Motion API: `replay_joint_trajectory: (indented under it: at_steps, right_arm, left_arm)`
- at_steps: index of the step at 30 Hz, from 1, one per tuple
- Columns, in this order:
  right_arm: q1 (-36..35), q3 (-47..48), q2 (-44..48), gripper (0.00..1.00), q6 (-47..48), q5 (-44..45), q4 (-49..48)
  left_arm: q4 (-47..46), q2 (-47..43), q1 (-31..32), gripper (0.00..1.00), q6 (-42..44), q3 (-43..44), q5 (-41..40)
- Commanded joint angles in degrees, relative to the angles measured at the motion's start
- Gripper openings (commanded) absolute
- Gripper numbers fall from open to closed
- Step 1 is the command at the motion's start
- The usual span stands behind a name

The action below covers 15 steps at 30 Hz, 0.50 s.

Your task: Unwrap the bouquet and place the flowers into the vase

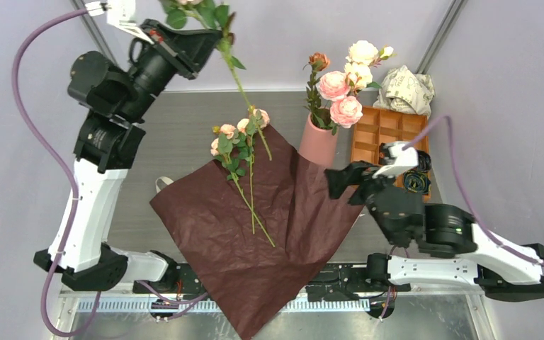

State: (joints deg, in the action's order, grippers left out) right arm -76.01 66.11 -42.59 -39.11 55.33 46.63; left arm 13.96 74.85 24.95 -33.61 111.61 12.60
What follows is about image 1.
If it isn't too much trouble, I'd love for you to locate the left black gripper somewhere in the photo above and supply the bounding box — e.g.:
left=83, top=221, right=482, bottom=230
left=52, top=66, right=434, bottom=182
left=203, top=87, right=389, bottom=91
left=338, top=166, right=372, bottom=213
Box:
left=119, top=18, right=223, bottom=123

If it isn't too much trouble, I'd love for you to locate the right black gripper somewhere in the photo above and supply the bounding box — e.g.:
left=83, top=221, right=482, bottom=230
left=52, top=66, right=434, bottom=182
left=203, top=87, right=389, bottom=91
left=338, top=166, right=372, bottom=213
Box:
left=320, top=160, right=397, bottom=219

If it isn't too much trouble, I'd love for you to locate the large pink rose stem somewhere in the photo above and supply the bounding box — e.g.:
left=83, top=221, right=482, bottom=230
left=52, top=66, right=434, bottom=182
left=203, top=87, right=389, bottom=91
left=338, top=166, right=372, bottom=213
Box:
left=317, top=71, right=363, bottom=129

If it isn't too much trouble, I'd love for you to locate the red wrapping paper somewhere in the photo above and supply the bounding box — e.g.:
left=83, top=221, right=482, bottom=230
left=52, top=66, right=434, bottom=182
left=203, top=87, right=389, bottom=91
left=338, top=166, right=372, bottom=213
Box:
left=150, top=126, right=362, bottom=339

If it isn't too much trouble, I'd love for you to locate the orange rose stem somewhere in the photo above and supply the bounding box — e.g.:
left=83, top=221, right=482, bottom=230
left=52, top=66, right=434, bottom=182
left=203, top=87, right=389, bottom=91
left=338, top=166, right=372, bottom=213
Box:
left=306, top=52, right=329, bottom=130

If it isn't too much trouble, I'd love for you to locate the white rose stem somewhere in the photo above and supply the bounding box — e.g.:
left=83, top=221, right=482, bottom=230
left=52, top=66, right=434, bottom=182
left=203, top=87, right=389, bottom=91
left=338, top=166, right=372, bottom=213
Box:
left=344, top=40, right=395, bottom=93

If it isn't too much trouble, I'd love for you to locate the cream printed ribbon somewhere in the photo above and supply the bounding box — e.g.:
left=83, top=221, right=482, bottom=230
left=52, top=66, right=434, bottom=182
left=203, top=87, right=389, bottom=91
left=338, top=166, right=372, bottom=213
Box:
left=154, top=176, right=174, bottom=193

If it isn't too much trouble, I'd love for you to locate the pink flower bunch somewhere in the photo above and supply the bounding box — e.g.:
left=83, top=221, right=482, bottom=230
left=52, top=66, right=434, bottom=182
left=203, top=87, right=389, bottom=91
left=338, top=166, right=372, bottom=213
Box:
left=210, top=106, right=276, bottom=247

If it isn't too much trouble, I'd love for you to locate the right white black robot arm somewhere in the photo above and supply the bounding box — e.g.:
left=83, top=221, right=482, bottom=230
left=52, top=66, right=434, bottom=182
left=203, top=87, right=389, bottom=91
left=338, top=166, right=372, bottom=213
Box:
left=324, top=161, right=544, bottom=302

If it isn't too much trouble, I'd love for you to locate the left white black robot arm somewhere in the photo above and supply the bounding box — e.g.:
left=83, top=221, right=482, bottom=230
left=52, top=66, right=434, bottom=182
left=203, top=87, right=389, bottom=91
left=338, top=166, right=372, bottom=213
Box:
left=33, top=19, right=222, bottom=293

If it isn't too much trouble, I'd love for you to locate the pink cylindrical vase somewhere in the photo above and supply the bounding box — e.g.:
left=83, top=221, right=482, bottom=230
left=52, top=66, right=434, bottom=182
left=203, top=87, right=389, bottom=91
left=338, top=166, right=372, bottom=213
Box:
left=298, top=113, right=338, bottom=168

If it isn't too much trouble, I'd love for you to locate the orange compartment tray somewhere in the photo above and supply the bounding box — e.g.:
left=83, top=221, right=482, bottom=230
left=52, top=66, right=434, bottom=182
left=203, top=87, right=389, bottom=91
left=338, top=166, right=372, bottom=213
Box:
left=351, top=107, right=432, bottom=203

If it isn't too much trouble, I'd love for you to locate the dark rolled tie lower right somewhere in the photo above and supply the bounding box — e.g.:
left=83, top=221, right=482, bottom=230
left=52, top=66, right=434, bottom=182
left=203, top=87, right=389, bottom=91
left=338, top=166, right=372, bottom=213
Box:
left=402, top=170, right=431, bottom=195

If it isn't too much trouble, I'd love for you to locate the dark rolled tie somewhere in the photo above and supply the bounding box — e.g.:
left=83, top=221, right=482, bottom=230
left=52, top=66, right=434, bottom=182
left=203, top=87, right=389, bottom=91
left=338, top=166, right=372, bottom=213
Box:
left=402, top=170, right=431, bottom=195
left=416, top=150, right=432, bottom=173

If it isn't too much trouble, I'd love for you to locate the dark rolled tie upper right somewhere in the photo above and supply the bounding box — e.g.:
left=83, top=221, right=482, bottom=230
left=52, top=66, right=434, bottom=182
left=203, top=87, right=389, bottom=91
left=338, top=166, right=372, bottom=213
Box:
left=416, top=150, right=432, bottom=173

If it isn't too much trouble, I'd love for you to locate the crumpled printed paper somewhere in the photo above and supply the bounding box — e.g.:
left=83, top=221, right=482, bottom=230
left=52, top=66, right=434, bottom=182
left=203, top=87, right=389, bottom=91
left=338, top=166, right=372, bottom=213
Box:
left=373, top=65, right=436, bottom=117

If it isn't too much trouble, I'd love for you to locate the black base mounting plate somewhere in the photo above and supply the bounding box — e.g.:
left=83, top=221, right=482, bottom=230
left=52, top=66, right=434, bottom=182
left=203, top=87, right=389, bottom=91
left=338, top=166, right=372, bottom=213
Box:
left=132, top=263, right=389, bottom=302

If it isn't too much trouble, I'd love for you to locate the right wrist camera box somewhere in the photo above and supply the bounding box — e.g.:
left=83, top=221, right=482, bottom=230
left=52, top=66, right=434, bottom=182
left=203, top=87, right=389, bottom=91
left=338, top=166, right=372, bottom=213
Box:
left=373, top=141, right=419, bottom=178

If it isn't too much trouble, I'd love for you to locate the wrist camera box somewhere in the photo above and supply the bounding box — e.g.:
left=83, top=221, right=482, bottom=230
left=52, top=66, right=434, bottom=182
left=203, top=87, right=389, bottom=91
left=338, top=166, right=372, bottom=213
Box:
left=83, top=0, right=154, bottom=45
left=373, top=141, right=419, bottom=178

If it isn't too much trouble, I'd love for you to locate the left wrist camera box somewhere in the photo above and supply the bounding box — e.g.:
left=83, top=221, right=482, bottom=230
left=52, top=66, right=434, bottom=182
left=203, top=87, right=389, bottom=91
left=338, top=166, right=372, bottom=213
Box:
left=83, top=0, right=154, bottom=45

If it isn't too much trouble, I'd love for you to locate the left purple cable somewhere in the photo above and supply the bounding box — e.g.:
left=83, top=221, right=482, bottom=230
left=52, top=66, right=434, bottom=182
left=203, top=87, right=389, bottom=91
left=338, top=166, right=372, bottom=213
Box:
left=11, top=8, right=210, bottom=338

